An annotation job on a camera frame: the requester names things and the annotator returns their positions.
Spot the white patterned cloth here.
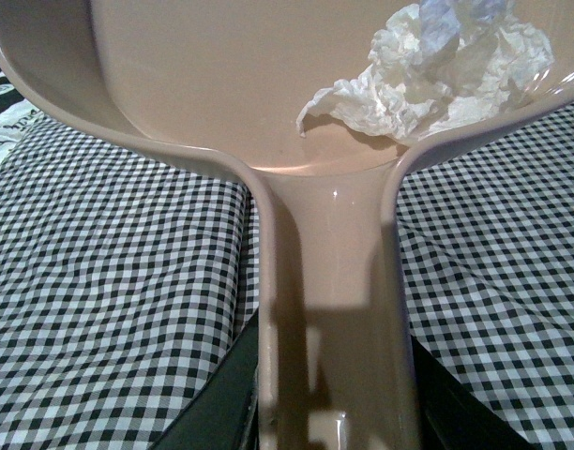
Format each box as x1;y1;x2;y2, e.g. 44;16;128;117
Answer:
0;68;44;165

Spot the black white checkered cloth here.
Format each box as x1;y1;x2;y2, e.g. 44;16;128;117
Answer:
0;103;574;449

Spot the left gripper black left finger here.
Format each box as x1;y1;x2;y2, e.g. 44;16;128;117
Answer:
151;314;259;449

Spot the beige plastic dustpan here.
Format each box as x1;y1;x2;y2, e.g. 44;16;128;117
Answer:
0;1;574;449

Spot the white paper tissue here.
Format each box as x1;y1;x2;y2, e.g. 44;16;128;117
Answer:
296;1;554;145

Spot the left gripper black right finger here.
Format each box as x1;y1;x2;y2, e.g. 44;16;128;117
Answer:
412;338;531;450

